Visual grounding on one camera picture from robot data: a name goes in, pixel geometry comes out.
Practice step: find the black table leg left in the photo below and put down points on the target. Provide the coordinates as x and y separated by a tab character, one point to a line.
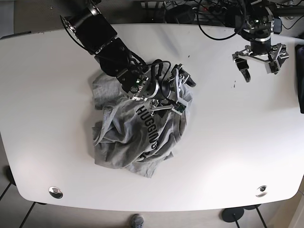
10	178

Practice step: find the black round stand base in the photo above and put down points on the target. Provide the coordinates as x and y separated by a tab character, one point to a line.
231	215

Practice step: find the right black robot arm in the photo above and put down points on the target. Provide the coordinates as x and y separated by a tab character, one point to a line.
92	32

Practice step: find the left silver table grommet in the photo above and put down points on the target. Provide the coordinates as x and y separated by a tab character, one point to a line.
55	192

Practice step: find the grey shoe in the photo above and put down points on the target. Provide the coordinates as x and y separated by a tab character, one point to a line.
137	221

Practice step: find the silver table grommet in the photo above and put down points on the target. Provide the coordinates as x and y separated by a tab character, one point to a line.
55	192
261	191

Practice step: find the right silver table grommet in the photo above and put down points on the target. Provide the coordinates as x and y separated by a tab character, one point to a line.
261	191

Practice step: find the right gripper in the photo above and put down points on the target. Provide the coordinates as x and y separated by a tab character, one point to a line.
165	92

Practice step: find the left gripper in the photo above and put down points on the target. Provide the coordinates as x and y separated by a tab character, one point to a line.
263	53

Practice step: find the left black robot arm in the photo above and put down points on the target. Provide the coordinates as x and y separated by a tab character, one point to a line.
261	22

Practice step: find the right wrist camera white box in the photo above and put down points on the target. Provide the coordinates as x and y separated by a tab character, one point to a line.
180	106

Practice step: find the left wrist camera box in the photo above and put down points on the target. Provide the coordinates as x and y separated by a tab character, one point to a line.
272	67

